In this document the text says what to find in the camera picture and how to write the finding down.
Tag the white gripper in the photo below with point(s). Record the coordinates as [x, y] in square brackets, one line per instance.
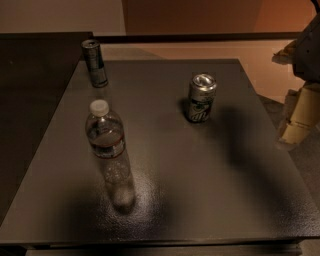
[310, 55]

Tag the clear plastic water bottle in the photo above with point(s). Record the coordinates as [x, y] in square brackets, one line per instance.
[105, 133]

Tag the silver green soda can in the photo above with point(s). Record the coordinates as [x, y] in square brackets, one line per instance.
[202, 92]

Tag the silver blue redbull can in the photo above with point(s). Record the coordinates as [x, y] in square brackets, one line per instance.
[95, 65]

